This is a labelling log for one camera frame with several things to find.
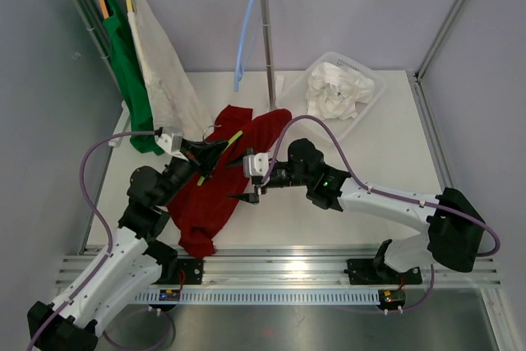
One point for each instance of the red t shirt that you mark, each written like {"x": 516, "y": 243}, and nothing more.
{"x": 201, "y": 209}

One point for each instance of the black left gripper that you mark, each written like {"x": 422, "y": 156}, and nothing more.
{"x": 202, "y": 155}

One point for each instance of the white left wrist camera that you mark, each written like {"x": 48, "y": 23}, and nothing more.
{"x": 170, "y": 140}

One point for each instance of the orange hanger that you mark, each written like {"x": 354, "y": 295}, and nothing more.
{"x": 104, "y": 9}

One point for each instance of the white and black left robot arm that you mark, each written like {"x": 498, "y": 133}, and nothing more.
{"x": 133, "y": 258}

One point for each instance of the lime green hanger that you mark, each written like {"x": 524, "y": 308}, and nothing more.
{"x": 225, "y": 146}

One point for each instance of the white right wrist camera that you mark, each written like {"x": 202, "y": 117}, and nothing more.
{"x": 256, "y": 165}

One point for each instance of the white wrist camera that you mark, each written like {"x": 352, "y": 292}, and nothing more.
{"x": 256, "y": 165}
{"x": 170, "y": 140}

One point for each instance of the white slotted cable duct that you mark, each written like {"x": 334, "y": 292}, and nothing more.
{"x": 263, "y": 297}

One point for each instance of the green t shirt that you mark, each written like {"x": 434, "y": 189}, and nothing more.
{"x": 126, "y": 68}

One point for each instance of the aluminium frame rail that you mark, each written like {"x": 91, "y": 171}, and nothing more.
{"x": 290, "y": 268}

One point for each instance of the white plastic basket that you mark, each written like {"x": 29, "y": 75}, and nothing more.
{"x": 293, "y": 97}

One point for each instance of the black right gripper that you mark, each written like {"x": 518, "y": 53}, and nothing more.
{"x": 249, "y": 197}

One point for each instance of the beige t shirt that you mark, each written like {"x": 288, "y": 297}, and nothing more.
{"x": 173, "y": 100}

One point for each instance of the light blue plastic hanger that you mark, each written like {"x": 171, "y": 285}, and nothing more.
{"x": 246, "y": 42}

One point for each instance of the white printed t shirt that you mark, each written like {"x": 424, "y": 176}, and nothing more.
{"x": 333, "y": 92}

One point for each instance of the aluminium corner post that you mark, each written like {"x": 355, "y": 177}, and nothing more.
{"x": 439, "y": 38}

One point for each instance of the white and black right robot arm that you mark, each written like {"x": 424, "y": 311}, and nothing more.
{"x": 448, "y": 229}

